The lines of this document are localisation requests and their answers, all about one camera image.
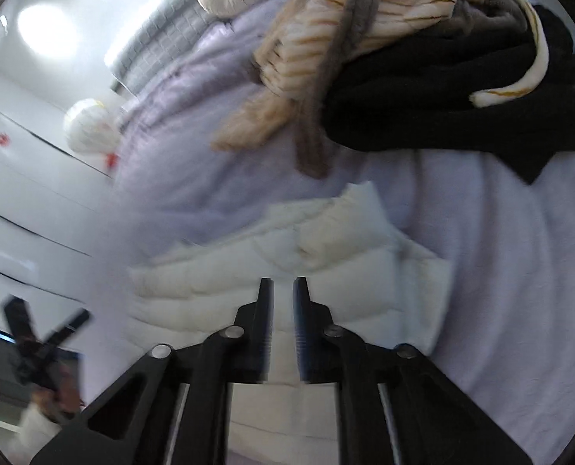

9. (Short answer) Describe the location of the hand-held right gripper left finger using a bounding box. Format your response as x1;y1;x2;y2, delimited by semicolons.
28;277;275;465

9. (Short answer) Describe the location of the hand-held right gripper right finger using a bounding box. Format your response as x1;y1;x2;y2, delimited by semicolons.
292;276;535;465

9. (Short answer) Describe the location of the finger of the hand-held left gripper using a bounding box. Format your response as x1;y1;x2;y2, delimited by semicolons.
44;310;93;348
2;297;44;348

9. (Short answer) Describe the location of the white puffer jacket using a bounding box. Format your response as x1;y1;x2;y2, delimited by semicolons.
127;181;454;449

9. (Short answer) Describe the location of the person's left forearm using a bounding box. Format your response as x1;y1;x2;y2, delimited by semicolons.
18;390;82;453

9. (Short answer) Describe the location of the white wardrobe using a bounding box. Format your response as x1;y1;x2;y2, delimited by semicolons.
0;65;138;301

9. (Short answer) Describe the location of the white patterned round lamp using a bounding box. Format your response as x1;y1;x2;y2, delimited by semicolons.
63;98;122;155

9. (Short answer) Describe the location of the lavender plush blanket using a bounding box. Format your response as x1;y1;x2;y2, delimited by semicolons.
88;0;575;465

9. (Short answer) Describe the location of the black garment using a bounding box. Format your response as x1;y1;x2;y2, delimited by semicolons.
320;4;575;186

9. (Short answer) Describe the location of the ceiling light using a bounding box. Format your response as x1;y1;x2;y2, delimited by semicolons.
17;4;81;61

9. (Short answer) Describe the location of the grey quilted pillow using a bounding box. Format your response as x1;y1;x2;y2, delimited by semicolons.
104;0;223;95

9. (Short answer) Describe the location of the cream striped robe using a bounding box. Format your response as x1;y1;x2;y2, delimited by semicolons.
210;0;551;181

